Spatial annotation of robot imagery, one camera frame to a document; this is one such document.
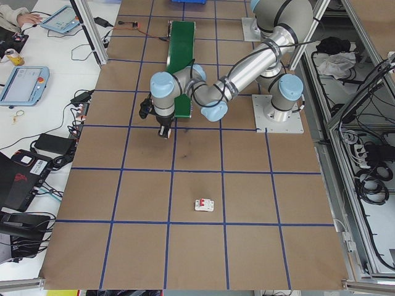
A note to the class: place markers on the bystander bare hand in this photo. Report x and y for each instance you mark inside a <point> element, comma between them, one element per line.
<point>29,19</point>

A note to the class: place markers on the green conveyor belt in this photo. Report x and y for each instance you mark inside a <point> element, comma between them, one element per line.
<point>182,43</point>

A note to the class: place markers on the black power strip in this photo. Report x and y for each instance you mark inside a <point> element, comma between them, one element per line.
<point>79,117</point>

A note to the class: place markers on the black laptop charger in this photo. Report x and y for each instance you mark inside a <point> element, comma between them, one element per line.
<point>81,97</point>

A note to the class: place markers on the white red circuit breaker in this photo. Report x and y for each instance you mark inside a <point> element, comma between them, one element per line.
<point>204,206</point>

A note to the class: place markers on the small rounded black adapter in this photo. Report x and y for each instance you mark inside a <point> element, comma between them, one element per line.
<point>105,41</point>

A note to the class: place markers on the small black sensor board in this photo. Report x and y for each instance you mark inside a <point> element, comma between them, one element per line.
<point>135,24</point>

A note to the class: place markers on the large black power brick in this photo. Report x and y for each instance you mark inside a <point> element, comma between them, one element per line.
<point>54,143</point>

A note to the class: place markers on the black power adapter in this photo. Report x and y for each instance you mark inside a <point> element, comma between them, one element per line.
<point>102,21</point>

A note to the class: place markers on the blue grey teach pendant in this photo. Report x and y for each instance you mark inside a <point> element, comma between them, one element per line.
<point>21,84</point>
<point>60,20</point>

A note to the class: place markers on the black case with red logo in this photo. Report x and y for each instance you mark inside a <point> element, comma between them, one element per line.
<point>21,182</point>

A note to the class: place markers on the yellow drink can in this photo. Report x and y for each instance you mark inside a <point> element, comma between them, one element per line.
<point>15,58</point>

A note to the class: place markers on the black electronic device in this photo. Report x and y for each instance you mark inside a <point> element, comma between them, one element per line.
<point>21,228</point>

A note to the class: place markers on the white crumpled cloth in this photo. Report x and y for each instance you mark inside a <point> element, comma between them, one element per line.
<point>336,66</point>

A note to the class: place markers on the black crumpled cloth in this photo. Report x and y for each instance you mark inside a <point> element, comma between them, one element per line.
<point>333,44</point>

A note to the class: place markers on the white power strip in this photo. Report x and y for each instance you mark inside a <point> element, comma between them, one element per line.
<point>359,152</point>

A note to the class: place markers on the black power supply box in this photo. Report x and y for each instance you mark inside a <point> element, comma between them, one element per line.
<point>373,152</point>

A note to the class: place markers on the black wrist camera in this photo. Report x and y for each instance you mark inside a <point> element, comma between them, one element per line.
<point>145,108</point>

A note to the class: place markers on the aluminium profile post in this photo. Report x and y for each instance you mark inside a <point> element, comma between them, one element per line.
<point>92,37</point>

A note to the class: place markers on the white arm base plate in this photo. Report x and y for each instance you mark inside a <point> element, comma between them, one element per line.
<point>293,126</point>
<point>247,31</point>

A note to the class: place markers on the V-shaped metal bar frame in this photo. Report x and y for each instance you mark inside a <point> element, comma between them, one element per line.
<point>331,185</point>

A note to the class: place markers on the aluminium frame bar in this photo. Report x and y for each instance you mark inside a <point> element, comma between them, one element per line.
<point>370,285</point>
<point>21,284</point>

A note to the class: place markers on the grey metal bracket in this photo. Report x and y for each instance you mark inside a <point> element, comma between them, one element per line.
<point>348,242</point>

